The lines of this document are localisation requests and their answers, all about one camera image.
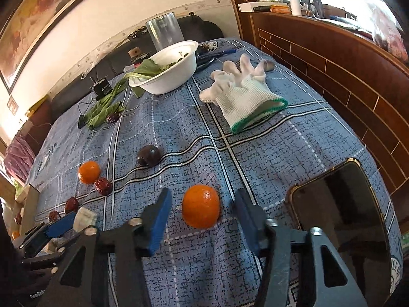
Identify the red jujube date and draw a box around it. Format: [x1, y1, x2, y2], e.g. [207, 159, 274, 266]
[49, 210, 61, 223]
[94, 177, 112, 195]
[64, 197, 79, 214]

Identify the small orange tangerine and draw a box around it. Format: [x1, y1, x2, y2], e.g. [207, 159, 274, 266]
[78, 161, 100, 184]

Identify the large orange tangerine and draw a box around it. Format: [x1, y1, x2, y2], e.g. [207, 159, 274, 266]
[182, 184, 220, 229]

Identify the dark purple plum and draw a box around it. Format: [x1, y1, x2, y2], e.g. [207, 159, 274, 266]
[137, 145, 162, 167]

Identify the black smartphone gold case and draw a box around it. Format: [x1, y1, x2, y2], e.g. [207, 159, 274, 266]
[286, 157, 392, 306]

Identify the green leafy vegetable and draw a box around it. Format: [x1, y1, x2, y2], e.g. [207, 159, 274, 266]
[78, 58, 183, 130]

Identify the blue plaid tablecloth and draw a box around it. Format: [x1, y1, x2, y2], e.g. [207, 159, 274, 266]
[28, 59, 403, 306]

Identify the small black device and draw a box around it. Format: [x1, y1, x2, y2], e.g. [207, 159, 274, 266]
[91, 77, 112, 101]

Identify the white knit work glove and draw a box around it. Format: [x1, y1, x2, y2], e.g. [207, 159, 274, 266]
[199, 54, 288, 134]

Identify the white plastic bowl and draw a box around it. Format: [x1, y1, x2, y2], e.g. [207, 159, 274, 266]
[124, 40, 198, 95]

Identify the clear glass jar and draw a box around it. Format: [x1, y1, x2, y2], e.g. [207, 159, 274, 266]
[145, 13, 184, 51]

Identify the blue pen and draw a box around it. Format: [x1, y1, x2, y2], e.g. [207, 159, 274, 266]
[197, 49, 237, 60]

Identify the framed horse painting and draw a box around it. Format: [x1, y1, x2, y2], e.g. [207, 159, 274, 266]
[1, 0, 82, 94]

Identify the black leather sofa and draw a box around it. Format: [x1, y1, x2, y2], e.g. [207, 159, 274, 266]
[51, 13, 223, 120]

